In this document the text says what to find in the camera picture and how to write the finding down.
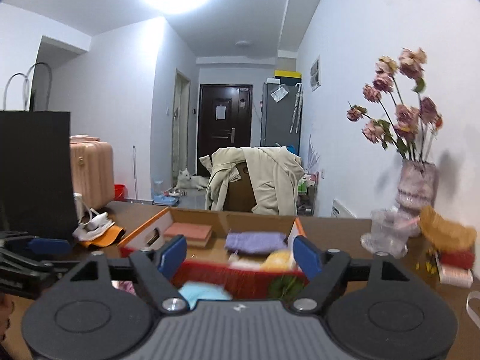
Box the yellow fluffy item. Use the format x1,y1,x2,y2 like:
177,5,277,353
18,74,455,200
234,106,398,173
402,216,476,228
260,250,297,272

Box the clear plastic cup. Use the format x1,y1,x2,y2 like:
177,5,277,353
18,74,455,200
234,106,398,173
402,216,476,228
360,210,412,258

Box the orange cloth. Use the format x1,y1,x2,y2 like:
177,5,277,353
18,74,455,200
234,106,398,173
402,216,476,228
80,224,125,248

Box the white mop handle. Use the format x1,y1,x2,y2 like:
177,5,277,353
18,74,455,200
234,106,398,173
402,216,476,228
132,145,138,200

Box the dried pink roses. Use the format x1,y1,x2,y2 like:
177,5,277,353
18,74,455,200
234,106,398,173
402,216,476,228
346,47,443,164

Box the red and pink box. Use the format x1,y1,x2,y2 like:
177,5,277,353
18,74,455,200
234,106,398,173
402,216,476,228
435,249,475,289

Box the yellow box on fridge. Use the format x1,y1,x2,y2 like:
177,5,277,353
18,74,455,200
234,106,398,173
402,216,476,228
274,70,302,80

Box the pink glass vase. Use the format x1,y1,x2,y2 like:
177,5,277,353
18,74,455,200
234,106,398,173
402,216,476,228
395,160,439,218

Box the white dog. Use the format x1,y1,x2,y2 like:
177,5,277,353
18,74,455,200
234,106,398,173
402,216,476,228
175,168,208,190

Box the red bucket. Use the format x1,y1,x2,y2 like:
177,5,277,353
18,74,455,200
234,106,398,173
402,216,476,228
114,184,126,202

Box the blue pet feeder tray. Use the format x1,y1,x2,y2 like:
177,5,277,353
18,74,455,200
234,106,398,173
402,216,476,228
152,191,181,206

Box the grey refrigerator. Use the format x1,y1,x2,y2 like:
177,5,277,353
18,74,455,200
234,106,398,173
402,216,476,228
260,83,301,155

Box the dark entrance door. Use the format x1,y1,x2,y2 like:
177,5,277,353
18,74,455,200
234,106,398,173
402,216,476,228
197,85,253,176

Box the brown wooden chair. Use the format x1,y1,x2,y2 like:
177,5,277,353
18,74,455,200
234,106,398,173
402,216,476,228
223,162,256,213

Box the light blue fluffy toy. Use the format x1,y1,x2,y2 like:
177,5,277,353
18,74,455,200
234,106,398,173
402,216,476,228
179,281,233,310

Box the beige coat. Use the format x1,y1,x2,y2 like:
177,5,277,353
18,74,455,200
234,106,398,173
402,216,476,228
200,146,304,216

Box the orange cardboard box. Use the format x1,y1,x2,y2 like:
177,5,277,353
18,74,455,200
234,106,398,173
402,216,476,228
118,208,308,302

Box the pink suitcase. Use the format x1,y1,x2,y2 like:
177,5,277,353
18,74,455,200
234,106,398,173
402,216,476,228
70,135,115,210

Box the wall electrical panel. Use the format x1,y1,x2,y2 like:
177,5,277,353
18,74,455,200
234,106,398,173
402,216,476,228
310,56,321,92

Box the white charger with cable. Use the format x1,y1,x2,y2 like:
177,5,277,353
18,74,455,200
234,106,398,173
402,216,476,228
73,193,114,242

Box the purple knitted pouch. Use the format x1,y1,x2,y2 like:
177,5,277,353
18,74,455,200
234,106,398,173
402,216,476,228
224,232,287,255

